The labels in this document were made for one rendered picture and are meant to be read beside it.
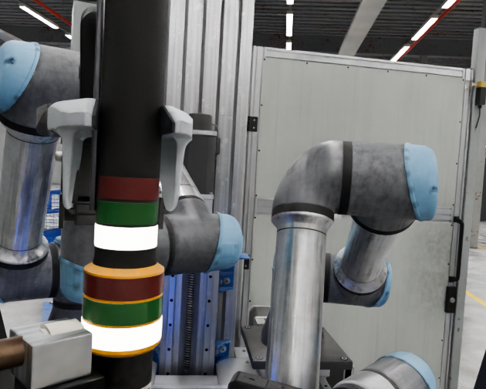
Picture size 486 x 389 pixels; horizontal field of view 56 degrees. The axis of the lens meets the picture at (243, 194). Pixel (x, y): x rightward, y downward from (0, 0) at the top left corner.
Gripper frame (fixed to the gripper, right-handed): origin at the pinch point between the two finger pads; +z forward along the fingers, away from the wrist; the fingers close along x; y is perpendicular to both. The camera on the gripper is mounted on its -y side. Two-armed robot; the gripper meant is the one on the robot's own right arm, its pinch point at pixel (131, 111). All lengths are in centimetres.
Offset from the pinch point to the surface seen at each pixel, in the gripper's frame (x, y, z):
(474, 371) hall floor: -292, 145, -239
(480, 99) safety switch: -181, -39, -147
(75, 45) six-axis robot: 3, -98, -394
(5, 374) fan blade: 5.8, 14.4, -3.0
